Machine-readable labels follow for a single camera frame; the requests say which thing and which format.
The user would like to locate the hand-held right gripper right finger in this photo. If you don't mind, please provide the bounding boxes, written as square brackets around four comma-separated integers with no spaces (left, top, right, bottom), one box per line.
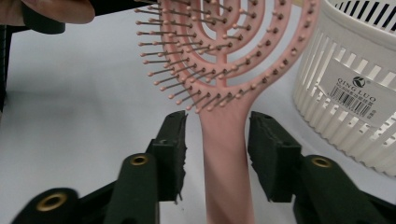
[247,110,390,224]

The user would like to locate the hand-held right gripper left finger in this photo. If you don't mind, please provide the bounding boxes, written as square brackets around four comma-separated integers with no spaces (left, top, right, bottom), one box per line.
[103,109,189,224]

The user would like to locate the pink hairbrush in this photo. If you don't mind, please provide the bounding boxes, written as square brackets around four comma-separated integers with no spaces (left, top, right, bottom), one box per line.
[134,0,321,224]

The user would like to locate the white plastic basket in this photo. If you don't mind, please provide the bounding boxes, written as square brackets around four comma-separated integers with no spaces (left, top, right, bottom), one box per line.
[291,0,396,177]

